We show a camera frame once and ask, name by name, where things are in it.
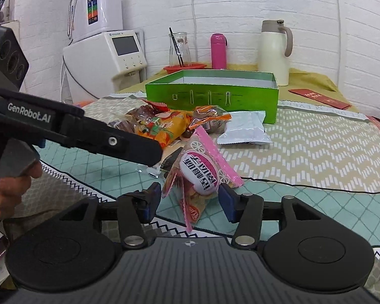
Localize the red envelope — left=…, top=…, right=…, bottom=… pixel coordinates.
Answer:
left=288, top=88, right=352, bottom=110

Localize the person's left hand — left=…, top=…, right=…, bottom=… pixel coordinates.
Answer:
left=0, top=160, right=44, bottom=220

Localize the red plastic basket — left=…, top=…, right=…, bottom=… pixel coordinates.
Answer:
left=163, top=63, right=207, bottom=76

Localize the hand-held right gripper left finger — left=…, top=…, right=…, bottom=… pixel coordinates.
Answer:
left=59, top=182, right=162, bottom=249

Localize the patterned table mat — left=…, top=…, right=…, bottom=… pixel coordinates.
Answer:
left=19, top=93, right=380, bottom=292

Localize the white wall cable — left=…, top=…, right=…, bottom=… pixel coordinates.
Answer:
left=190, top=0, right=199, bottom=65
left=333, top=0, right=345, bottom=84

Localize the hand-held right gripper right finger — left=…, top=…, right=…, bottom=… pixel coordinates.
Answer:
left=218, top=183, right=328, bottom=249

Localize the green cardboard box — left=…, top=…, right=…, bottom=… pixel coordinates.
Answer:
left=145, top=70, right=279, bottom=124

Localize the red snack packet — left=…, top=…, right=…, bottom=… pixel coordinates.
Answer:
left=141, top=99, right=168, bottom=112

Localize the white water purifier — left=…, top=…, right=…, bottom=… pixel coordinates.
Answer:
left=70, top=0, right=124, bottom=42

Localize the grey purifier hose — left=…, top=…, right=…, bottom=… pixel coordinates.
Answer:
left=67, top=0, right=76, bottom=40

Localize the white snack packet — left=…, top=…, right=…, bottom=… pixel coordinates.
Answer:
left=217, top=110, right=274, bottom=146

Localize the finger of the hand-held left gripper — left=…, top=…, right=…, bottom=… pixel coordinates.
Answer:
left=35, top=114, right=163, bottom=167

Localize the black snack packet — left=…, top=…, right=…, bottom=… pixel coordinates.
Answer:
left=160, top=147, right=186, bottom=171

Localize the clear red date packet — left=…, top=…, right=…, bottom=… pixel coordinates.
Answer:
left=109, top=106, right=156, bottom=135

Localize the glass carafe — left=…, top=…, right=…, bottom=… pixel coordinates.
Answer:
left=168, top=32, right=192, bottom=68

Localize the pink snack packet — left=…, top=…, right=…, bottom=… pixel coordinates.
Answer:
left=161, top=126, right=244, bottom=233

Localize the cream thermos jug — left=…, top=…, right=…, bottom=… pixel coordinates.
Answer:
left=260, top=20, right=294, bottom=87

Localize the black straw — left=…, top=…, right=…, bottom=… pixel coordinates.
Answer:
left=169, top=27, right=184, bottom=68

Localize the pink thermos bottle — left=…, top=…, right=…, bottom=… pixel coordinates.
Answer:
left=211, top=33, right=229, bottom=69

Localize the white appliance with screen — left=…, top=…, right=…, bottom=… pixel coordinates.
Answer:
left=63, top=29, right=148, bottom=103

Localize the orange snack packet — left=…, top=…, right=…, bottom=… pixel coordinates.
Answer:
left=144, top=111, right=191, bottom=149

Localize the brown date snack packet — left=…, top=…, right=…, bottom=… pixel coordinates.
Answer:
left=189, top=105, right=232, bottom=135

